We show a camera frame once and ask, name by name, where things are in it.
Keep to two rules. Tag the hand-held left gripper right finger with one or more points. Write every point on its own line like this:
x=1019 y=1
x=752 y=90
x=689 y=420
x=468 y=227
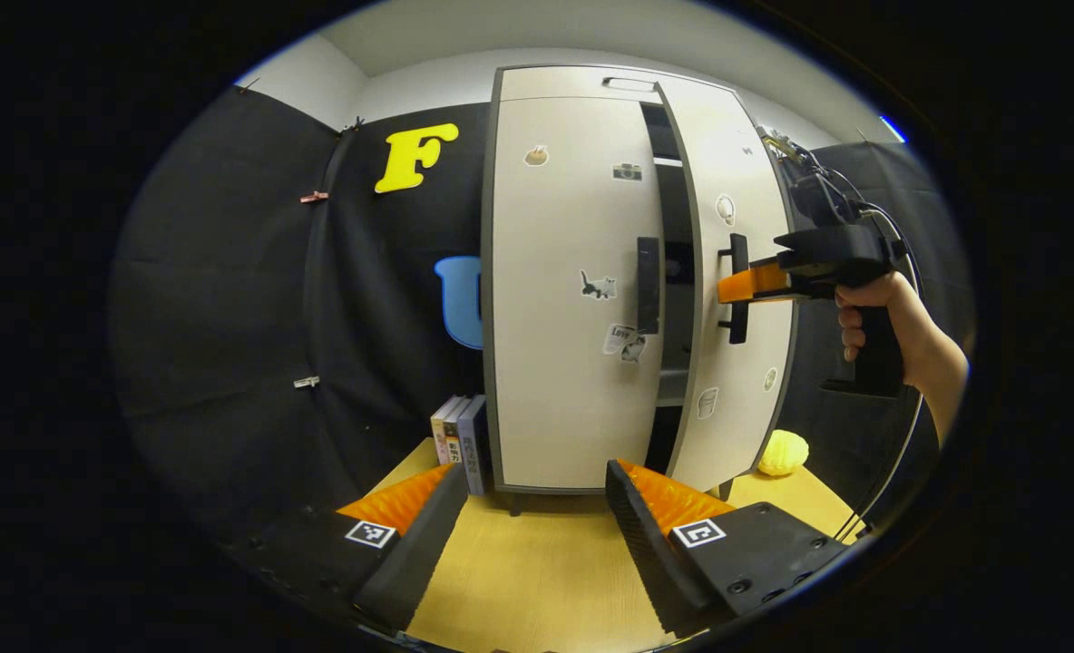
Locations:
x=650 y=562

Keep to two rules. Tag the black backdrop cloth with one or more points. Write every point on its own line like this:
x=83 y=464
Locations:
x=229 y=317

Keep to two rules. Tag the grey double-door shoe cabinet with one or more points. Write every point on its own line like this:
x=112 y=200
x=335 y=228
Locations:
x=555 y=82

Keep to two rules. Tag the red cloth clip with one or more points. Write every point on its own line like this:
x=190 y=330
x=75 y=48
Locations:
x=313 y=196

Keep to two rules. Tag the grey book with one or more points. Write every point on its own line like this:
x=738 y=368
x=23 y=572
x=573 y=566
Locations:
x=475 y=444

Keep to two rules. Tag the silver cloth clip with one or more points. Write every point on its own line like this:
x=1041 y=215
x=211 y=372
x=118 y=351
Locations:
x=306 y=382

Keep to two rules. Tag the white cabinet shelf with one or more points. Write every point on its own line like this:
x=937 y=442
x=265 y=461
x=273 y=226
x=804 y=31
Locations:
x=673 y=388
x=668 y=162

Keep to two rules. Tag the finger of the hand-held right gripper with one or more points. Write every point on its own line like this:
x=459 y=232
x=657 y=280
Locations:
x=750 y=281

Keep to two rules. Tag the yellow bumpy round object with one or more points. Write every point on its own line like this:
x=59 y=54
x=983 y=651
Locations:
x=784 y=453

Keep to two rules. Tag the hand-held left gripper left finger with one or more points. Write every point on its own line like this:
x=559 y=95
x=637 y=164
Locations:
x=414 y=562

